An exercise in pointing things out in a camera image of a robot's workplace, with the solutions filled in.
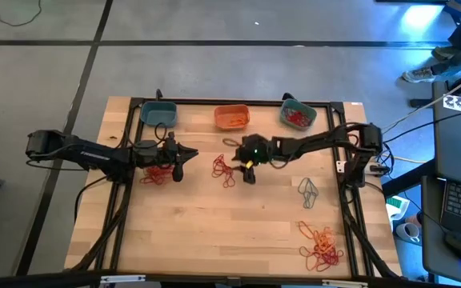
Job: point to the white printed label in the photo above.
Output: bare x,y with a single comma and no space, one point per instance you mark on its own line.
458,103

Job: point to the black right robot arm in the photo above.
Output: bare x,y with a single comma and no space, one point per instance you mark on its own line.
314,142

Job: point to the red rubber band pile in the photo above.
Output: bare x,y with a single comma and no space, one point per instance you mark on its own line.
156,174

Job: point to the silver bracket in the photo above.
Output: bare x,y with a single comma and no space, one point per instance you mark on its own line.
122,278
344,283

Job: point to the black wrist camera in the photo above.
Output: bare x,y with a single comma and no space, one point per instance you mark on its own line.
254,144
146,149

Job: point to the blue plastic basket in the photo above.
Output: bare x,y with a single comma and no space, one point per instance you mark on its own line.
158,114

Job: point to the white rod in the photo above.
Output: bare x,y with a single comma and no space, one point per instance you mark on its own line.
446,92

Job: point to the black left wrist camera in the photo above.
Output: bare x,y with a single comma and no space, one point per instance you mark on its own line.
146,149

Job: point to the black aluminium table frame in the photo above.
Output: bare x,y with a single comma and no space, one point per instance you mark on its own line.
198,102

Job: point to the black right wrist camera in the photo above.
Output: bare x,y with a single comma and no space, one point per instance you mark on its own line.
254,144

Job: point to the person's shoe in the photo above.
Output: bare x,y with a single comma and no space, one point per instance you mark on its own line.
416,74
444,53

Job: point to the black rig crossbar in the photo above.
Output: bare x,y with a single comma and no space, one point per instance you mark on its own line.
34,280

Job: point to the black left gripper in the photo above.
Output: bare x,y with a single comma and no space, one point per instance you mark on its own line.
170,154

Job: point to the green white box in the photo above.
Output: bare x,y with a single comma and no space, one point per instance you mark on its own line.
396,206

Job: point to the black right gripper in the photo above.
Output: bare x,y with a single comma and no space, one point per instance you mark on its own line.
244,163

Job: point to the white mug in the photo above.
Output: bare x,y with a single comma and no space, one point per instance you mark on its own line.
408,232

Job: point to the green plastic basket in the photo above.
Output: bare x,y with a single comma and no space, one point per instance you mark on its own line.
288,104

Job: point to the dark red rubber band heap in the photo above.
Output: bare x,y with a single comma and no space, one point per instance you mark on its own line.
298,118

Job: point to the mixed red orange band pile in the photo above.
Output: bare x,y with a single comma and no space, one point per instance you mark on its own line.
222,170

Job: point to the grey rubber band cluster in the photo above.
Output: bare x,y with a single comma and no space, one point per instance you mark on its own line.
308,192

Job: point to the large orange red band pile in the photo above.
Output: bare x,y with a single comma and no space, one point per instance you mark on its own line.
322,248

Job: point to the orange plastic basket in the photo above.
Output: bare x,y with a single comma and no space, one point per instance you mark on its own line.
218,110

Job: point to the black clamp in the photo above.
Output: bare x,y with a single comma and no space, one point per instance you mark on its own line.
158,94
288,96

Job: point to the grey side table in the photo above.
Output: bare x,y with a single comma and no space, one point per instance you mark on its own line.
458,144

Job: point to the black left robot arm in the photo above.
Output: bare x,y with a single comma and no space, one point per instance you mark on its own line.
94,157

